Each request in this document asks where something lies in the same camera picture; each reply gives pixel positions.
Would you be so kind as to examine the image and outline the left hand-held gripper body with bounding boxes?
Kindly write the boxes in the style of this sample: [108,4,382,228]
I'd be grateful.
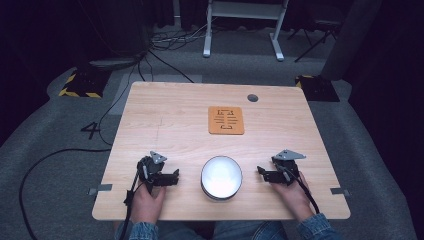
[135,150,168,194]

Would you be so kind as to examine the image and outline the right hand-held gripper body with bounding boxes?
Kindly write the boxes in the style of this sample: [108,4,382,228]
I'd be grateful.
[271,149,307,186]

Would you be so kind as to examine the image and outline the person's right hand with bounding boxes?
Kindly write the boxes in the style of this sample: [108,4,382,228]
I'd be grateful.
[270,171,316,223]

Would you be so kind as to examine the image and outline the person's left hand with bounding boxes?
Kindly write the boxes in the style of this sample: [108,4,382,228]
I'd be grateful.
[131,183,167,225]

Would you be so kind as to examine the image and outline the white bowl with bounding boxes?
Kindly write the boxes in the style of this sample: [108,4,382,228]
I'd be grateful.
[200,155,244,202]

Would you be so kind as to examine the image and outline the grey tape strip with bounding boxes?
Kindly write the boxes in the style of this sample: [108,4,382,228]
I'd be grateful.
[88,183,113,196]
[330,187,351,197]

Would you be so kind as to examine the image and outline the person's legs in jeans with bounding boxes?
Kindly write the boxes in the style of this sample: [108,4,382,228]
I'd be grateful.
[156,219,289,240]

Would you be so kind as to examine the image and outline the black tripod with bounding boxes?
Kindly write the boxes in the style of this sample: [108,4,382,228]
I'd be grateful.
[287,18,342,63]

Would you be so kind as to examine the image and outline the grey column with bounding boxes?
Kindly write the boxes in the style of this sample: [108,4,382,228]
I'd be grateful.
[320,0,383,81]

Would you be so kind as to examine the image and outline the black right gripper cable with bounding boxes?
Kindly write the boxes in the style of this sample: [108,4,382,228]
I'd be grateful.
[282,165,321,215]

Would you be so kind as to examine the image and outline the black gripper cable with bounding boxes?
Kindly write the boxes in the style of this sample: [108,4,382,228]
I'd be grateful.
[282,165,321,215]
[119,165,142,240]

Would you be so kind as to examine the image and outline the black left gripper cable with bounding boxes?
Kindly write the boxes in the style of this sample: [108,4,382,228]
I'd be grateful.
[119,165,142,240]

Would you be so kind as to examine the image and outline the yellow black striped base plate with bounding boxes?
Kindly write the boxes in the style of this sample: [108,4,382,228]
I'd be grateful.
[294,74,341,102]
[58,67,112,99]

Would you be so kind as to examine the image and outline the black floor cable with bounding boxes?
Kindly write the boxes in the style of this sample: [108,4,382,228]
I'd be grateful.
[18,147,113,240]

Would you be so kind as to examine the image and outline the bundle of floor cables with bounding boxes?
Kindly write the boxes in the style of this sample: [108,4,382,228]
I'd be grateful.
[148,24,209,52]

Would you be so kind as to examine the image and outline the white desk frame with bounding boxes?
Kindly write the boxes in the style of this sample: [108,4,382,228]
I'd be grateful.
[202,0,290,62]

